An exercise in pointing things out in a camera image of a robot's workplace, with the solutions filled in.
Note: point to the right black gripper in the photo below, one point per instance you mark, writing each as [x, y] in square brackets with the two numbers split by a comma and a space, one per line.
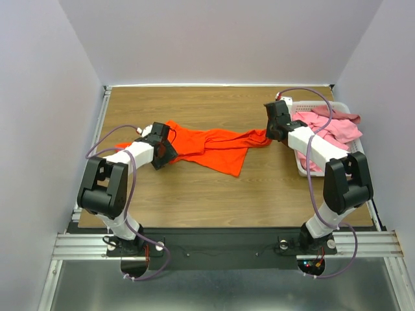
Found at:
[270, 131]

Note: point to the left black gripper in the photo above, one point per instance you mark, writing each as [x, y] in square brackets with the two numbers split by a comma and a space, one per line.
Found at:
[171, 154]

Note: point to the orange t shirt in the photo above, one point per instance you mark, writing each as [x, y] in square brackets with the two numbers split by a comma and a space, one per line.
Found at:
[220, 150]

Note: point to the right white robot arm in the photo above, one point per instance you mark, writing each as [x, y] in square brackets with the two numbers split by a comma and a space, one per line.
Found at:
[347, 180]

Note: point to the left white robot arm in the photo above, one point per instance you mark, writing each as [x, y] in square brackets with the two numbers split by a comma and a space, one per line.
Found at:
[104, 187]

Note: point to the dusty rose t shirt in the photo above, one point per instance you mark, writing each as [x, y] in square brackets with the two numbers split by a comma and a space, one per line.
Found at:
[336, 114]

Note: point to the light pink t shirt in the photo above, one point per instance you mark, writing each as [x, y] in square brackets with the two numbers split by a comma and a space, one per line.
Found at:
[338, 132]

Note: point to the white plastic laundry basket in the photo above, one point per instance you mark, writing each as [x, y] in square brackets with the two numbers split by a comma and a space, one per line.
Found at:
[355, 146]

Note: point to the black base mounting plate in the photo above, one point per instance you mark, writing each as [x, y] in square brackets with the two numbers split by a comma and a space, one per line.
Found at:
[285, 248]

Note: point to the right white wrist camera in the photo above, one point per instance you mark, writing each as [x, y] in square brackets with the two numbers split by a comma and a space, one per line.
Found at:
[286, 99]

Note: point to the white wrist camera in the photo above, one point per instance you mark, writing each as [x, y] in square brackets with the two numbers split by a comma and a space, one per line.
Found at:
[144, 131]
[286, 99]

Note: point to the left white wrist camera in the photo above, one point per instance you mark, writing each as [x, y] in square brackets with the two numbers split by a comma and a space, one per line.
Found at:
[144, 131]

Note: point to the aluminium frame rail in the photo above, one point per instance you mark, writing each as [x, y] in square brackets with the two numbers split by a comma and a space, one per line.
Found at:
[74, 247]

